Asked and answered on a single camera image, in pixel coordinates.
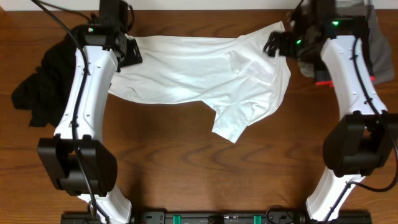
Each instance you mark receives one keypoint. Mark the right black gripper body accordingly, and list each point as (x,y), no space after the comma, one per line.
(296,48)

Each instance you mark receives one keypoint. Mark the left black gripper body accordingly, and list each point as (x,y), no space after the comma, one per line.
(132,55)

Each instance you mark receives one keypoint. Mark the white t-shirt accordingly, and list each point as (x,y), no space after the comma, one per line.
(233,76)

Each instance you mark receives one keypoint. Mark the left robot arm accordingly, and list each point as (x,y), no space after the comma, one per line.
(75,157)

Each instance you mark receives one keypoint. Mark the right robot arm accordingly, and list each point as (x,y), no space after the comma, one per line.
(337,42)

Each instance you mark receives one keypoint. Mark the folded black shorts orange hem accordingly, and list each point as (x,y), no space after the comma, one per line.
(322,76)

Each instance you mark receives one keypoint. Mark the folded grey garment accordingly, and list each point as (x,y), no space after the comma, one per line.
(379,47)

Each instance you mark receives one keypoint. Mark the black crumpled garment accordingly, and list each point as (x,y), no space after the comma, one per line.
(45,92)

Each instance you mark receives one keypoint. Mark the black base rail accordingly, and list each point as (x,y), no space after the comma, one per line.
(281,217)

